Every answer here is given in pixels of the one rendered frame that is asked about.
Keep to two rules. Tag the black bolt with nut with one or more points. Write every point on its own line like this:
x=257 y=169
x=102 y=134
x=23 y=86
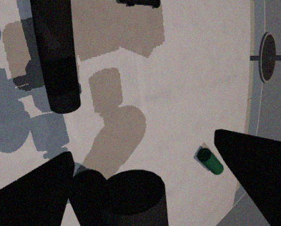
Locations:
x=154 y=3

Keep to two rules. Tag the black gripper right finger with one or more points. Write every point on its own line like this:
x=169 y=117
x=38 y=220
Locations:
x=256 y=162

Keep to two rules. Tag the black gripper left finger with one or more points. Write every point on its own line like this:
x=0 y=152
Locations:
x=39 y=198

